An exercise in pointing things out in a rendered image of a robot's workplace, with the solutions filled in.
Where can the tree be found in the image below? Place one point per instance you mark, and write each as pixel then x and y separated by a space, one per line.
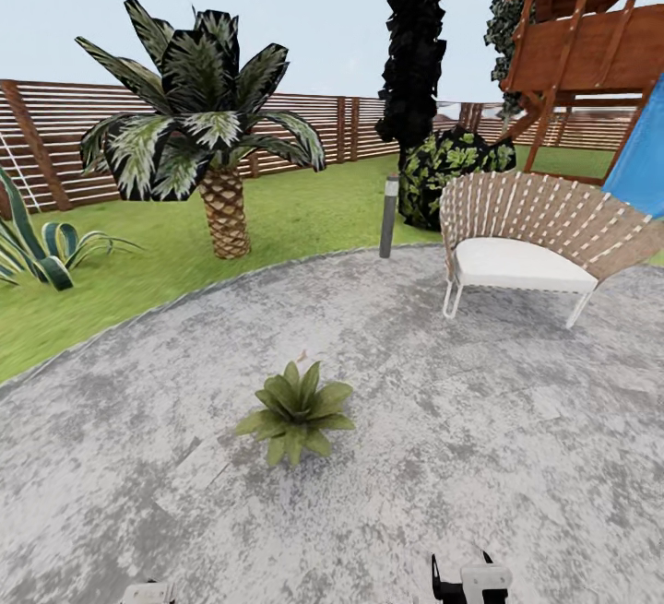
pixel 412 72
pixel 507 15

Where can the bush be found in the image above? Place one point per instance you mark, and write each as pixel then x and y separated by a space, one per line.
pixel 428 165
pixel 42 257
pixel 201 93

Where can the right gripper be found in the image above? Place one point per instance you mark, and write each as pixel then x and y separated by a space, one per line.
pixel 454 594

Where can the garden chair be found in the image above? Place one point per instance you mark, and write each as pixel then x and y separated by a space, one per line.
pixel 518 231

